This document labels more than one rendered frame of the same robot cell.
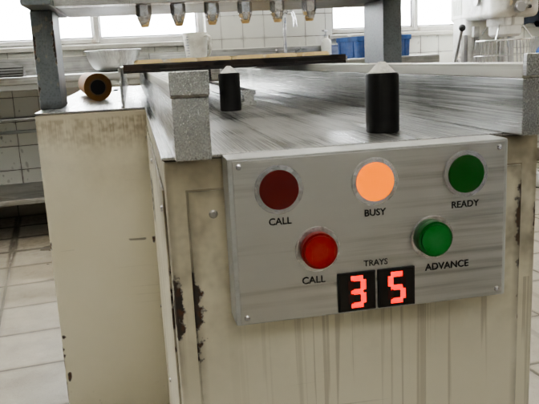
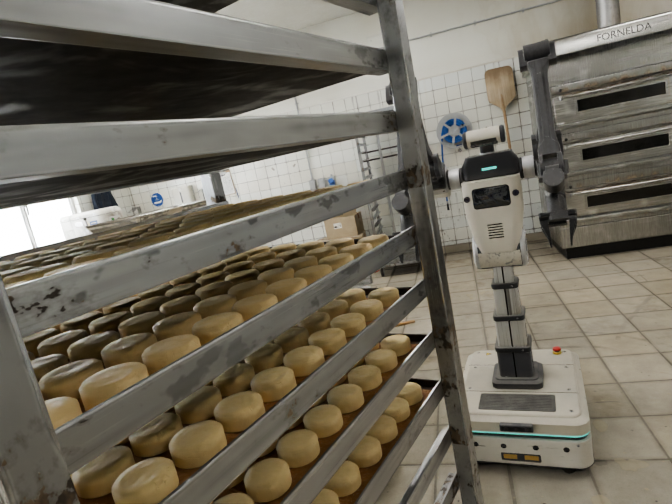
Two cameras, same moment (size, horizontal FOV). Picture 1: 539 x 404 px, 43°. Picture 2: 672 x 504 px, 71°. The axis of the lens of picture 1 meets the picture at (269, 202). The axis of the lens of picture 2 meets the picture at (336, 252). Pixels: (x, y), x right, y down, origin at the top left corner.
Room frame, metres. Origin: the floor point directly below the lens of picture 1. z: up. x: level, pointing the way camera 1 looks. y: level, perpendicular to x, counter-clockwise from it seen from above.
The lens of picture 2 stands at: (-0.38, 1.46, 1.37)
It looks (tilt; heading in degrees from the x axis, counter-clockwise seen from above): 11 degrees down; 303
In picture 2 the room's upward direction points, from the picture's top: 12 degrees counter-clockwise
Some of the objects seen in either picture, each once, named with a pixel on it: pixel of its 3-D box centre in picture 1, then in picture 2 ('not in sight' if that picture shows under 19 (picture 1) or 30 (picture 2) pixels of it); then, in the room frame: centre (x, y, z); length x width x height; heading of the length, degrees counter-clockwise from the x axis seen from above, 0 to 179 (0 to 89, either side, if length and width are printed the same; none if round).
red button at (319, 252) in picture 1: (318, 249); not in sight; (0.53, -0.04, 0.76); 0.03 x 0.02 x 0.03; 101
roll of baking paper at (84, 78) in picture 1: (93, 85); not in sight; (1.70, 0.42, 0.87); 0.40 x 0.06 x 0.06; 17
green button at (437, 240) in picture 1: (432, 237); not in sight; (0.55, -0.14, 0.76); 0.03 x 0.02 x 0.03; 101
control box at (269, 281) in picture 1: (368, 227); not in sight; (0.56, -0.08, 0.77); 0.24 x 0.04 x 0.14; 101
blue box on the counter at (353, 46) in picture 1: (373, 46); not in sight; (4.56, -0.73, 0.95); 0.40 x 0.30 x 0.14; 110
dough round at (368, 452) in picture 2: not in sight; (364, 451); (-0.03, 0.96, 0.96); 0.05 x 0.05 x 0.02
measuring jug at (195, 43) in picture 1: (197, 50); not in sight; (4.10, 0.38, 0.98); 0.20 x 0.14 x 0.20; 57
